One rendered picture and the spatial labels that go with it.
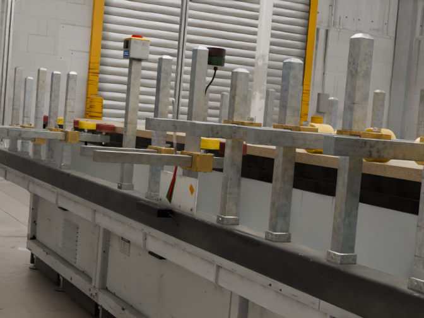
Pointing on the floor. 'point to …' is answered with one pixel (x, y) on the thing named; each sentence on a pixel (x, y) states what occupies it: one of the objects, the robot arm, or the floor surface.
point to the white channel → (261, 60)
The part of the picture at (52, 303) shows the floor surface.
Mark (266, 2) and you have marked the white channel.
